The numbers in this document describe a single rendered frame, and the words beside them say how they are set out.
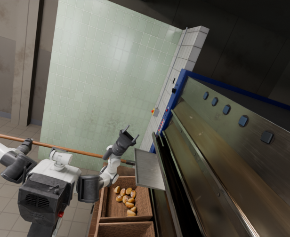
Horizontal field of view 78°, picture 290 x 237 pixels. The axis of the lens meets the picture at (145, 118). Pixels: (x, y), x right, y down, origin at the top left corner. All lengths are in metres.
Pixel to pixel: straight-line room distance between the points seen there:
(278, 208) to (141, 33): 2.36
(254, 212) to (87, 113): 2.50
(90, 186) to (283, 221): 0.91
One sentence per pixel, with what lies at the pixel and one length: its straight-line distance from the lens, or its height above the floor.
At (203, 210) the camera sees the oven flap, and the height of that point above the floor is 1.51.
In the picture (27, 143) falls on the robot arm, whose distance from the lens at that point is 1.74.
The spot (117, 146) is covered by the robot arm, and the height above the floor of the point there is 1.62.
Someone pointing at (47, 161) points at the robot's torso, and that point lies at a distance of 1.29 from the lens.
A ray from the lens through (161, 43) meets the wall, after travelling 2.71.
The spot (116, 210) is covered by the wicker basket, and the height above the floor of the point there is 0.59.
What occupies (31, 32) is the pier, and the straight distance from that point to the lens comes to 3.96.
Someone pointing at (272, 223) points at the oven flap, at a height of 1.80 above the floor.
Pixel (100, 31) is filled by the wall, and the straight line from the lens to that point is 2.70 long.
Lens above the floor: 2.21
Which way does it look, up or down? 20 degrees down
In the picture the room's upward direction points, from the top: 20 degrees clockwise
